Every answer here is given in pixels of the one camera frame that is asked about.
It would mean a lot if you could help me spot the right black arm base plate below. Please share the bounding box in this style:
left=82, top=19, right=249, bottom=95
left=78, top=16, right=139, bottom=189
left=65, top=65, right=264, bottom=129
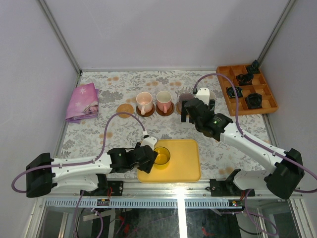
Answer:
left=205, top=179, right=248, bottom=197

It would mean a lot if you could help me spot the light pink mug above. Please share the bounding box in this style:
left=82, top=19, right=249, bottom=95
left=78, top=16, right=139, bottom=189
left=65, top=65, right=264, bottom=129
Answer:
left=136, top=92, right=153, bottom=116

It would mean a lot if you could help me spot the purple mug black handle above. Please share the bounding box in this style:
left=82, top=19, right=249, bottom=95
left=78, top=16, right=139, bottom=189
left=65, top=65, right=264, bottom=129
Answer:
left=178, top=92, right=195, bottom=104

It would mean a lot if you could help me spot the yellow plastic tray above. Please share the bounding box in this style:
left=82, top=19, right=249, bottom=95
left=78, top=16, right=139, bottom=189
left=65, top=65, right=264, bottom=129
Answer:
left=137, top=139, right=201, bottom=183

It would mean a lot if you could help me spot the black part top compartment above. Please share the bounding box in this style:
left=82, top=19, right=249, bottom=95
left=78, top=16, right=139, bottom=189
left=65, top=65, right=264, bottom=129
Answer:
left=246, top=60, right=260, bottom=74

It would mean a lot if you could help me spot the pink purple folded cloth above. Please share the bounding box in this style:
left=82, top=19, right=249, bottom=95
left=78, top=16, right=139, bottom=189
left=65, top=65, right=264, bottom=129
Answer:
left=65, top=83, right=99, bottom=123

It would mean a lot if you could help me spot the light blue mug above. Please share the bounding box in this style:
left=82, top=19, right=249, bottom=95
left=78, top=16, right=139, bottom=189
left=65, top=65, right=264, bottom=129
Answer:
left=209, top=91, right=216, bottom=100

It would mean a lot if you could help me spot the woven rattan coaster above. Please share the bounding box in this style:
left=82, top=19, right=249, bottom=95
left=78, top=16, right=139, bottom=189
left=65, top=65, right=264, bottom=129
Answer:
left=176, top=102, right=181, bottom=115
left=116, top=103, right=134, bottom=119

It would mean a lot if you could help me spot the black part lower compartment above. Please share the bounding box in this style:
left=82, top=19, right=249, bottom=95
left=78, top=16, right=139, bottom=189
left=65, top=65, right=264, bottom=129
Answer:
left=245, top=93, right=262, bottom=110

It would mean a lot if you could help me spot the yellow mug black handle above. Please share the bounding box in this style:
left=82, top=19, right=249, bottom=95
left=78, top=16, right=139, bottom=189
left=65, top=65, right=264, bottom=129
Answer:
left=154, top=147, right=171, bottom=170

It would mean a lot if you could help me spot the black part compartment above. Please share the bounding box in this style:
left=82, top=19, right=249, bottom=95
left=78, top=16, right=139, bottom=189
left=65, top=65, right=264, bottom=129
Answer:
left=236, top=73, right=254, bottom=86
left=246, top=60, right=260, bottom=74
left=245, top=93, right=262, bottom=110

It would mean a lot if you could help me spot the orange compartment tray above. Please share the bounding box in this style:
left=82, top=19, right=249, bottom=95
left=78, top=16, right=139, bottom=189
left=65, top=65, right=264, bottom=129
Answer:
left=216, top=64, right=278, bottom=116

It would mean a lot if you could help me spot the brown wooden coaster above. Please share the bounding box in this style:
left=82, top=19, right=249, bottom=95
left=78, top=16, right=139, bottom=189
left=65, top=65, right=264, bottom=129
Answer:
left=156, top=103, right=175, bottom=117
left=136, top=104, right=155, bottom=117

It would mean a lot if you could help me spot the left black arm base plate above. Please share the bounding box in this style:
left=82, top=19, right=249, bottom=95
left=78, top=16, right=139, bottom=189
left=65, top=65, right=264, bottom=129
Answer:
left=83, top=180, right=124, bottom=197

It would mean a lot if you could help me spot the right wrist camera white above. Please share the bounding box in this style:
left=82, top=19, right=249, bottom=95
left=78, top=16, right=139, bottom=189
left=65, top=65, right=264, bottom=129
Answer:
left=196, top=88, right=210, bottom=105

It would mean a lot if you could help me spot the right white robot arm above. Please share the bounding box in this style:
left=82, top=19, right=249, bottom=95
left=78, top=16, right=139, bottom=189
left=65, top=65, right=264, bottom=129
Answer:
left=182, top=98, right=305, bottom=199

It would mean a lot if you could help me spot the aluminium front rail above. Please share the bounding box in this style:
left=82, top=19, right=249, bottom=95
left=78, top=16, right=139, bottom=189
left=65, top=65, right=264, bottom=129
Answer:
left=37, top=178, right=303, bottom=199

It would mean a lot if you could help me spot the black yellow part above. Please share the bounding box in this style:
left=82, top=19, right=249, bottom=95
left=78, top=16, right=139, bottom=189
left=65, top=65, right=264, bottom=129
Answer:
left=226, top=86, right=243, bottom=98

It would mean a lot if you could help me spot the white mug pink handle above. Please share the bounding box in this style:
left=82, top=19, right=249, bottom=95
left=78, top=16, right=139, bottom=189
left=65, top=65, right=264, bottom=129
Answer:
left=157, top=91, right=172, bottom=114

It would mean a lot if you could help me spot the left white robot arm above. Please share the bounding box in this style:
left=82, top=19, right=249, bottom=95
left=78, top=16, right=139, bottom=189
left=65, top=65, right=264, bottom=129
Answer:
left=26, top=145, right=158, bottom=198

